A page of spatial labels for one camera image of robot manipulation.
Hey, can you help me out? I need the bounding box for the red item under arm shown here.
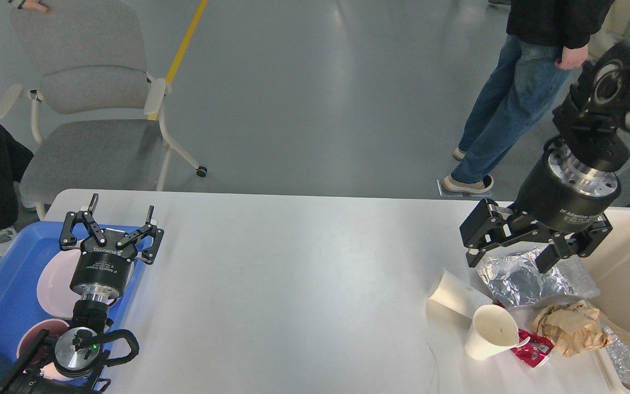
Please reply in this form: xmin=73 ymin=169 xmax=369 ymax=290
xmin=511 ymin=329 xmax=553 ymax=368

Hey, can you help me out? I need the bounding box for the pink mug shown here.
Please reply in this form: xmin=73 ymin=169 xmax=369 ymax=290
xmin=17 ymin=319 xmax=75 ymax=381

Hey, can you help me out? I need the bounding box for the white paper cup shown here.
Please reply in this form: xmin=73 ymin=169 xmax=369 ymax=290
xmin=463 ymin=305 xmax=520 ymax=361

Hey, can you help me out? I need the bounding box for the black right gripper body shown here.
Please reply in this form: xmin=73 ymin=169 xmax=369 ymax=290
xmin=512 ymin=146 xmax=621 ymax=234

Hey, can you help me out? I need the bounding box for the white paper sheet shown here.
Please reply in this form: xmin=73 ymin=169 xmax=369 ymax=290
xmin=428 ymin=269 xmax=493 ymax=319

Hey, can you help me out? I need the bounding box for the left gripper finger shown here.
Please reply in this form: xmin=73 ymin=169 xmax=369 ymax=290
xmin=116 ymin=205 xmax=165 ymax=265
xmin=59 ymin=193 xmax=106 ymax=252

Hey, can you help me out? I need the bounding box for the grey office chair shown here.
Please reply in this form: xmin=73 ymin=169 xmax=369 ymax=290
xmin=0 ymin=1 xmax=208 ymax=219

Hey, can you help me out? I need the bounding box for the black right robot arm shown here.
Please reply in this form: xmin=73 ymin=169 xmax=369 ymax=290
xmin=460 ymin=37 xmax=630 ymax=273

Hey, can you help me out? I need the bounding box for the brown paper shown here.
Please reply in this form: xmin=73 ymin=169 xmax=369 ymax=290
xmin=532 ymin=301 xmax=614 ymax=357

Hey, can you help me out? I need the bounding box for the white office chair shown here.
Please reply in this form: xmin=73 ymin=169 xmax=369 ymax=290
xmin=588 ymin=1 xmax=630 ymax=59

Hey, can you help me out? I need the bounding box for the silver foil bag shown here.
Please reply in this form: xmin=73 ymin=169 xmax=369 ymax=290
xmin=600 ymin=322 xmax=630 ymax=386
xmin=476 ymin=245 xmax=602 ymax=308

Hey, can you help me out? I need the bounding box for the blue plastic tray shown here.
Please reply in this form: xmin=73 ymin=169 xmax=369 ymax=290
xmin=0 ymin=222 xmax=145 ymax=380

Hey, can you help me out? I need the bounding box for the pink plate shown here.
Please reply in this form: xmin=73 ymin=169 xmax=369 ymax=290
xmin=37 ymin=250 xmax=82 ymax=320

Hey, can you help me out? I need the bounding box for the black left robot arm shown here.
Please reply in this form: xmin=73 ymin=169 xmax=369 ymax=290
xmin=0 ymin=194 xmax=164 ymax=393

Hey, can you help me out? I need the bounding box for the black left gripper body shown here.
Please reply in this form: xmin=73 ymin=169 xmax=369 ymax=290
xmin=70 ymin=230 xmax=137 ymax=301

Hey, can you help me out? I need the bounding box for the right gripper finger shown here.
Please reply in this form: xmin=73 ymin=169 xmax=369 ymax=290
xmin=535 ymin=216 xmax=613 ymax=274
xmin=459 ymin=199 xmax=553 ymax=268

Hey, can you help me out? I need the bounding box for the person in blue jeans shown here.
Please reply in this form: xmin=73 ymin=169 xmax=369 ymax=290
xmin=442 ymin=1 xmax=613 ymax=194

